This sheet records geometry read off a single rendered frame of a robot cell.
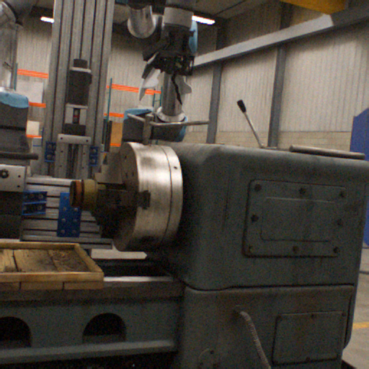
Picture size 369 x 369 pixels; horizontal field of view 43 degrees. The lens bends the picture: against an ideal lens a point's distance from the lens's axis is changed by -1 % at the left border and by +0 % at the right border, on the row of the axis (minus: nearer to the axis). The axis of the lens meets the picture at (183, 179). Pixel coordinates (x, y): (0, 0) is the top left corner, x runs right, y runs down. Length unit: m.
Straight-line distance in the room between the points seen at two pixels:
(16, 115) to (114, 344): 0.99
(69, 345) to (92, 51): 1.31
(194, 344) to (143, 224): 0.35
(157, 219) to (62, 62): 1.07
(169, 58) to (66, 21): 0.98
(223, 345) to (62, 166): 1.03
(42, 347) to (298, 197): 0.79
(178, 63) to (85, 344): 0.76
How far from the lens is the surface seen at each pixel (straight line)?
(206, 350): 1.34
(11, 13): 1.97
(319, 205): 1.43
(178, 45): 1.24
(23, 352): 1.26
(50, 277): 1.18
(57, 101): 2.10
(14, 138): 1.90
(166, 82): 1.83
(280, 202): 1.34
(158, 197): 1.23
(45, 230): 1.93
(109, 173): 1.37
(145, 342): 1.33
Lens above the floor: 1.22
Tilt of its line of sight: 3 degrees down
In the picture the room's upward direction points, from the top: 6 degrees clockwise
